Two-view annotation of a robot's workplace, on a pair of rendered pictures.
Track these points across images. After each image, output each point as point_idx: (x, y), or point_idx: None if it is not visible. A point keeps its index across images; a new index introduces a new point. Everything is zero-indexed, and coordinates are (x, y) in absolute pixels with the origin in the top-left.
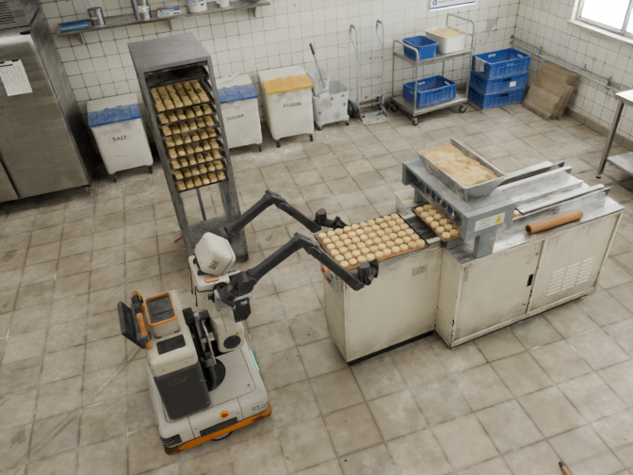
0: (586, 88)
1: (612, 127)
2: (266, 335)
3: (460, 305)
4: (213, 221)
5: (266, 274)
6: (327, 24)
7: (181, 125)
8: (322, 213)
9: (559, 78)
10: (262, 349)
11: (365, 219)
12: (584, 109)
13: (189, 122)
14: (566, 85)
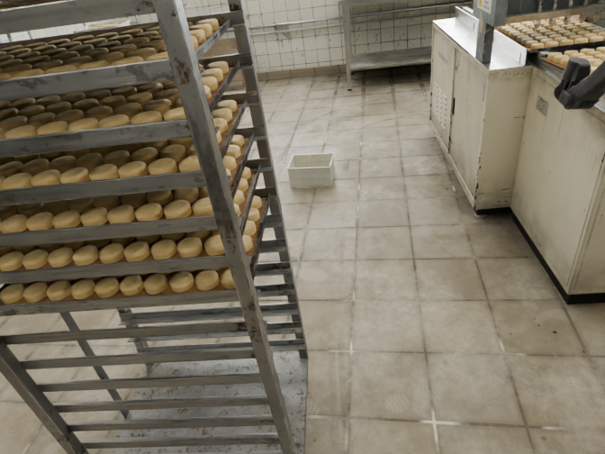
0: (253, 46)
1: (347, 35)
2: (549, 396)
3: None
4: (149, 397)
5: (360, 358)
6: None
7: (153, 44)
8: (585, 60)
9: (225, 49)
10: (594, 413)
11: (295, 215)
12: (261, 67)
13: (157, 38)
14: (237, 50)
